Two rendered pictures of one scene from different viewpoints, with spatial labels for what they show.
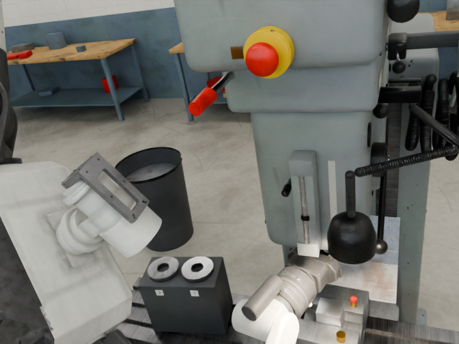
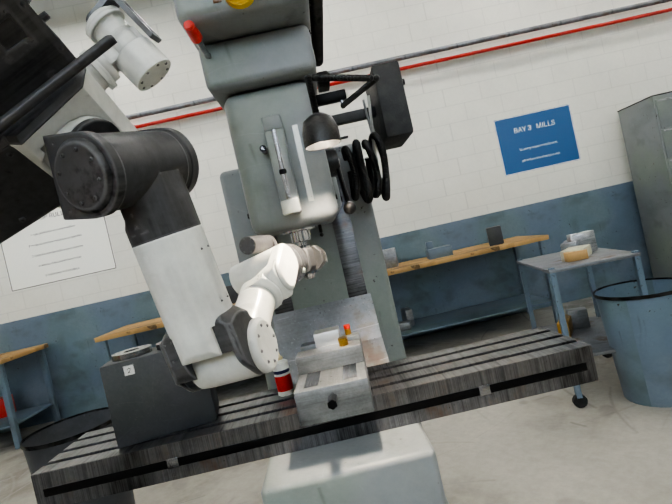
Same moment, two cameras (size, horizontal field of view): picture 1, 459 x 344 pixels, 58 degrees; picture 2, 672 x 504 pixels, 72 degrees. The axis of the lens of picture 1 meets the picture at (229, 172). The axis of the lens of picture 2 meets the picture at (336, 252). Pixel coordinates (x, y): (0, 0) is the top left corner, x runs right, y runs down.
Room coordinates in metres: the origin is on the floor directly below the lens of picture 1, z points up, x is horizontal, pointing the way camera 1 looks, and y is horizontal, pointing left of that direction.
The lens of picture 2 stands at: (-0.31, 0.27, 1.26)
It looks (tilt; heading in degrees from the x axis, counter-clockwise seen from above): 1 degrees down; 333
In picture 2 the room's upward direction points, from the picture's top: 13 degrees counter-clockwise
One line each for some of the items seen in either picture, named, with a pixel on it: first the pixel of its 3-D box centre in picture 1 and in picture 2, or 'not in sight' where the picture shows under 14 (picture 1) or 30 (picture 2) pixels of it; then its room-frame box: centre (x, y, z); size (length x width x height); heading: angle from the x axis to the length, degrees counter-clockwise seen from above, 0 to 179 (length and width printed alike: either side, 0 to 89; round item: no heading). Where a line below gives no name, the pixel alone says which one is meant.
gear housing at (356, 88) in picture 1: (315, 52); (267, 83); (0.76, -0.19, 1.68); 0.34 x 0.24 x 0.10; 154
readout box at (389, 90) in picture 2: not in sight; (389, 108); (0.84, -0.61, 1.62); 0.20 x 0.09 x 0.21; 154
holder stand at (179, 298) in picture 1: (187, 293); (163, 385); (0.89, 0.18, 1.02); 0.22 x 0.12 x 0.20; 75
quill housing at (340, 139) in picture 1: (317, 162); (284, 163); (0.72, -0.18, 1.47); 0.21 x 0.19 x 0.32; 64
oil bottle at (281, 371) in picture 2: not in sight; (281, 372); (0.81, -0.08, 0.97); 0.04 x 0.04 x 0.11
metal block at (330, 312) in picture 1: (330, 315); (328, 342); (0.71, -0.18, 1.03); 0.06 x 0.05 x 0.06; 62
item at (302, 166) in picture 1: (306, 205); (282, 165); (0.62, -0.13, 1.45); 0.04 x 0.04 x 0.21; 64
